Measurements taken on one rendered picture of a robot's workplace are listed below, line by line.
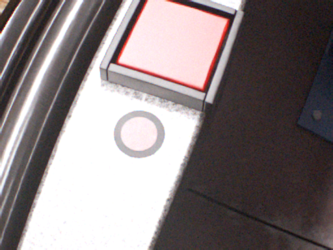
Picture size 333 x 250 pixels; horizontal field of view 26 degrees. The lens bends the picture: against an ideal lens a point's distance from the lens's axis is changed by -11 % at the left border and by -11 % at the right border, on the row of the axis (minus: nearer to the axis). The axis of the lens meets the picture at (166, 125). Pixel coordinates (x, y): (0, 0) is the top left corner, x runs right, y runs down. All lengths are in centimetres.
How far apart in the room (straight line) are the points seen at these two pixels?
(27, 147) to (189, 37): 13
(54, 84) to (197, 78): 9
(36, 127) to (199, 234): 95
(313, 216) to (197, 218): 23
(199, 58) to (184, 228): 94
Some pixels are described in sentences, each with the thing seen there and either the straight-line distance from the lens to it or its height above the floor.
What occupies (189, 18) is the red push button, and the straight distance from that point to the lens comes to 52.
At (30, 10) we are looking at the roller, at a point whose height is 91.
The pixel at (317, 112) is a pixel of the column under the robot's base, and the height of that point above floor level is 2.
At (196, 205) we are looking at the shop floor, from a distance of 145.
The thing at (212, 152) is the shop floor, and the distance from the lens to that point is 148.
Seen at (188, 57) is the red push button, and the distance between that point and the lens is 51.
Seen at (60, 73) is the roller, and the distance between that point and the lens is 52.
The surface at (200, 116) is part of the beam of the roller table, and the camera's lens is 50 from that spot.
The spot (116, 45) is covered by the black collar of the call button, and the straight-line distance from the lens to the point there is 51.
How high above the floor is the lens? 137
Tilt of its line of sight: 66 degrees down
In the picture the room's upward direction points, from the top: 1 degrees clockwise
